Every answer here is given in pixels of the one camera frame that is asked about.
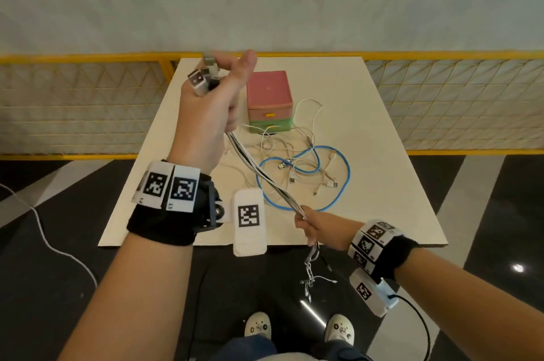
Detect person's right hand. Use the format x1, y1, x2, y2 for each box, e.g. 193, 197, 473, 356
294, 205, 364, 252

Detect person's left hand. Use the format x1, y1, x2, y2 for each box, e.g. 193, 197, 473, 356
168, 49, 258, 175

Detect blue cable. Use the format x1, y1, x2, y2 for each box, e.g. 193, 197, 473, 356
256, 145, 351, 212

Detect pink green drawer box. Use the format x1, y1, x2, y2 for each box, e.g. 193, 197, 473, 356
246, 70, 294, 134

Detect person's left forearm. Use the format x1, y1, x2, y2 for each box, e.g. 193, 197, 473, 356
57, 233, 196, 361

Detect person's right forearm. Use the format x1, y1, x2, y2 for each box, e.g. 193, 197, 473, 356
395, 261, 544, 361

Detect light grey shirt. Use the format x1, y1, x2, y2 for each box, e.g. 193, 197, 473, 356
254, 352, 315, 361

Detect dark blue trousers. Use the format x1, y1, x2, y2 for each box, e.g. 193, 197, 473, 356
220, 335, 371, 361

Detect white wrist camera with marker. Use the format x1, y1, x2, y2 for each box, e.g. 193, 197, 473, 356
349, 267, 400, 318
232, 188, 267, 258

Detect black camera cable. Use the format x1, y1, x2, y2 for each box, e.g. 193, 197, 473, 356
192, 265, 210, 361
389, 295, 431, 361

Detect white floor cable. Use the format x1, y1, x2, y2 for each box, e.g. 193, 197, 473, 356
0, 183, 97, 287

